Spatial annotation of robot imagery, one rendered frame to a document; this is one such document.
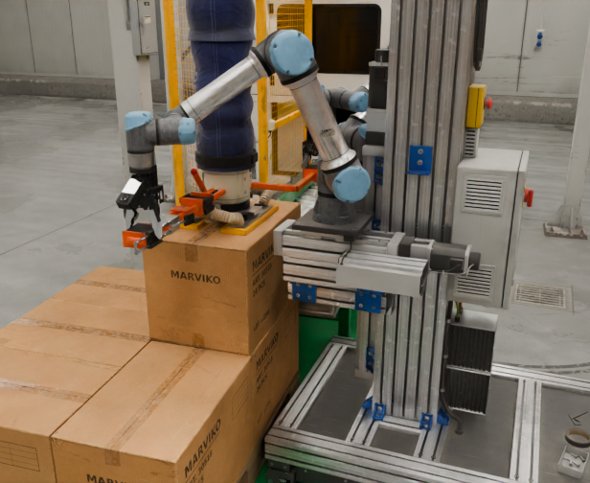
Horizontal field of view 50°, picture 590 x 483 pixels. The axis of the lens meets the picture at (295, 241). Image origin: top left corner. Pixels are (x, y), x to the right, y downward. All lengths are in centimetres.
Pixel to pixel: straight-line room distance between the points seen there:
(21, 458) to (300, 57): 142
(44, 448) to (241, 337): 72
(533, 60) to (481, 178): 924
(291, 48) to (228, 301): 90
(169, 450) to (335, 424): 85
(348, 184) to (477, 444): 112
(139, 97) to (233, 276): 179
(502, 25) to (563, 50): 103
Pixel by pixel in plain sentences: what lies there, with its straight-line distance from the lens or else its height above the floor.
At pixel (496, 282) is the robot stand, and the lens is 220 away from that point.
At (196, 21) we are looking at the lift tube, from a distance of 228.
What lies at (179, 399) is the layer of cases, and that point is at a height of 54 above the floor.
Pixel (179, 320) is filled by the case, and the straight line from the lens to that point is 236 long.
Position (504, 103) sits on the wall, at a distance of 1123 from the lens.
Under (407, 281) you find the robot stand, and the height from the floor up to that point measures 93.
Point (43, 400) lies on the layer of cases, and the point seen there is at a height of 54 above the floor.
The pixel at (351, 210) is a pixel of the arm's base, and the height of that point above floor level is 108.
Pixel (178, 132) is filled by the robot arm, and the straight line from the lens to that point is 183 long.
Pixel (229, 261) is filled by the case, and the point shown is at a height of 90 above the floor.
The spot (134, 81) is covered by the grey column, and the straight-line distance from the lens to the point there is 375.
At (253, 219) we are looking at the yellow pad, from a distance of 237.
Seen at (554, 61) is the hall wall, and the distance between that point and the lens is 1130.
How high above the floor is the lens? 169
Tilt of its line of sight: 20 degrees down
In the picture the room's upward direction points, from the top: straight up
